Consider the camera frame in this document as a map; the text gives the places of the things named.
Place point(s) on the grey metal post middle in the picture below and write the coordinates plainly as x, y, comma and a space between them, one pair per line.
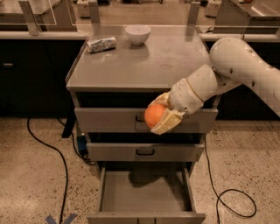
94, 12

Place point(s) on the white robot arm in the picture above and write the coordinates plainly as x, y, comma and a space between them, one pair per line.
232, 63

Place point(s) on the bottom grey open drawer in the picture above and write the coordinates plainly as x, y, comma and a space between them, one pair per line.
152, 194

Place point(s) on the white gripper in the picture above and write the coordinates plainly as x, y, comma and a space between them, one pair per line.
183, 96

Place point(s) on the blue power adapter box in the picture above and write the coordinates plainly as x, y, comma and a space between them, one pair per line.
82, 145

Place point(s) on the grey metal post left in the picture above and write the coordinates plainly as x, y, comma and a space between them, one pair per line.
33, 27

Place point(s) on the silver foil snack packet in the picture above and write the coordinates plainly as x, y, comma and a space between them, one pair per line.
100, 45

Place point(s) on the orange fruit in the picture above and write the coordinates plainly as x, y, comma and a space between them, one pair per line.
153, 114

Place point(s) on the grey metal post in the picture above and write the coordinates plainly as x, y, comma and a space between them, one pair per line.
94, 12
33, 27
193, 13

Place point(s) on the grey metal post right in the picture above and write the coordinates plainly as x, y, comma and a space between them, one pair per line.
193, 13

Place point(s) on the middle grey drawer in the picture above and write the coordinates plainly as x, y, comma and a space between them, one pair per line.
154, 152

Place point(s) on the blue tape floor mark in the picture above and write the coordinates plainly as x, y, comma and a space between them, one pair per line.
50, 220

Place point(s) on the long white counter ledge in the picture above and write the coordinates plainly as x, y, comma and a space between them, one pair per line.
67, 35

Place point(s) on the top grey drawer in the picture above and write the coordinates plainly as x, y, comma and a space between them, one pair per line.
131, 120

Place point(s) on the white ceramic bowl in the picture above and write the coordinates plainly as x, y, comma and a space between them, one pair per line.
137, 33

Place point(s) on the grey metal drawer cabinet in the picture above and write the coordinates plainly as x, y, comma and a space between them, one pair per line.
132, 76

